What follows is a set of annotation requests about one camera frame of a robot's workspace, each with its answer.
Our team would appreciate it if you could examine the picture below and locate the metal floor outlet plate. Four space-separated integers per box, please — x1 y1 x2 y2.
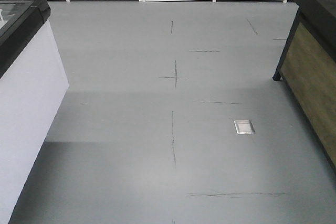
234 120 255 135

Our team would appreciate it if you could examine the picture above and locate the white chest freezer black lid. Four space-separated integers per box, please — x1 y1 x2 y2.
1 0 69 223

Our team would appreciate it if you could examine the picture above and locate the black wooden produce stand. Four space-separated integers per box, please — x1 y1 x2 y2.
273 0 335 168

